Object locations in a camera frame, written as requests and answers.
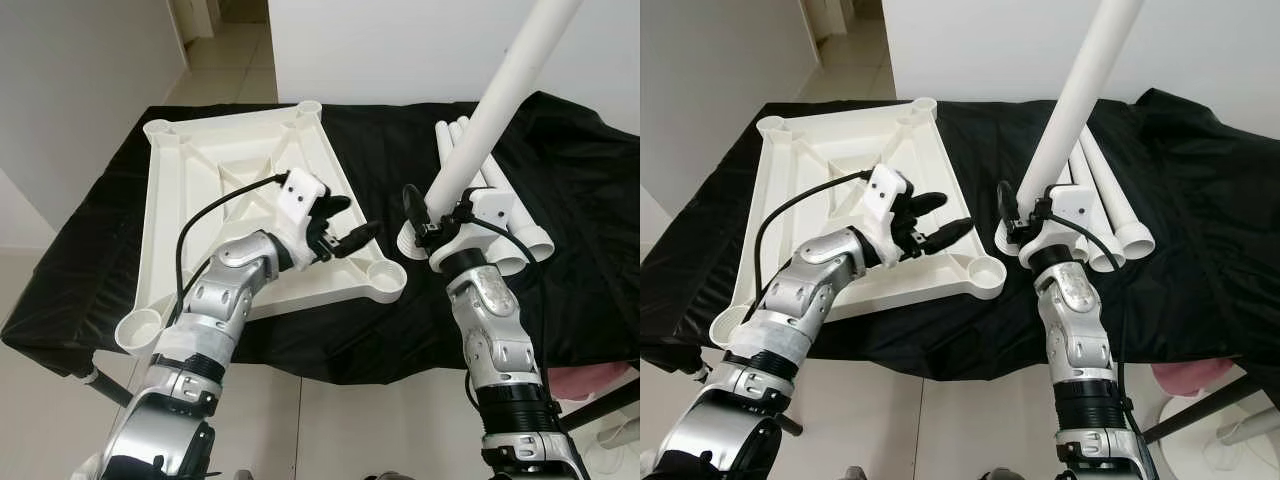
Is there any white plastic table leg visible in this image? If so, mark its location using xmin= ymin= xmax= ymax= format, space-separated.
xmin=447 ymin=118 xmax=529 ymax=277
xmin=995 ymin=150 xmax=1079 ymax=259
xmin=1015 ymin=0 xmax=1146 ymax=216
xmin=1080 ymin=130 xmax=1156 ymax=259
xmin=458 ymin=115 xmax=554 ymax=259
xmin=425 ymin=0 xmax=584 ymax=221
xmin=1068 ymin=140 xmax=1126 ymax=274
xmin=397 ymin=120 xmax=456 ymax=261

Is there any white plastic table top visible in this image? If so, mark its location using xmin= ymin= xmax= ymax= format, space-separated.
xmin=115 ymin=100 xmax=409 ymax=356
xmin=708 ymin=95 xmax=1008 ymax=351

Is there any black table cloth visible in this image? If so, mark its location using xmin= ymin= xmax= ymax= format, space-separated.
xmin=640 ymin=88 xmax=1280 ymax=381
xmin=0 ymin=90 xmax=641 ymax=386

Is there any pink cushion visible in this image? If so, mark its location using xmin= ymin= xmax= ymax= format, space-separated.
xmin=548 ymin=365 xmax=633 ymax=403
xmin=1150 ymin=362 xmax=1246 ymax=399

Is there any white round floor base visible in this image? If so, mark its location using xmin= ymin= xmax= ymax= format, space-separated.
xmin=1160 ymin=395 xmax=1236 ymax=480
xmin=580 ymin=415 xmax=641 ymax=479

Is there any white plastic pipe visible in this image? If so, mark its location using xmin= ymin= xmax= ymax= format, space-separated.
xmin=1215 ymin=412 xmax=1280 ymax=448

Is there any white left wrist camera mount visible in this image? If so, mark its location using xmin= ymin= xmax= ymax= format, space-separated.
xmin=862 ymin=165 xmax=916 ymax=261
xmin=268 ymin=170 xmax=331 ymax=263

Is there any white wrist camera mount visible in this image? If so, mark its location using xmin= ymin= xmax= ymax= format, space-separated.
xmin=862 ymin=165 xmax=916 ymax=261
xmin=1020 ymin=185 xmax=1101 ymax=263
xmin=430 ymin=188 xmax=519 ymax=266
xmin=268 ymin=170 xmax=331 ymax=263

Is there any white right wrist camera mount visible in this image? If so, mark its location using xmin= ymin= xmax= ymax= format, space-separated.
xmin=430 ymin=188 xmax=519 ymax=266
xmin=1020 ymin=185 xmax=1101 ymax=263

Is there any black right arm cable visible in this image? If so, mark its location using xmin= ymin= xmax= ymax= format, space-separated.
xmin=1045 ymin=205 xmax=1136 ymax=431
xmin=460 ymin=205 xmax=561 ymax=421

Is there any white door frame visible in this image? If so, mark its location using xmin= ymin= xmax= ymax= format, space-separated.
xmin=168 ymin=0 xmax=223 ymax=43
xmin=800 ymin=0 xmax=881 ymax=41

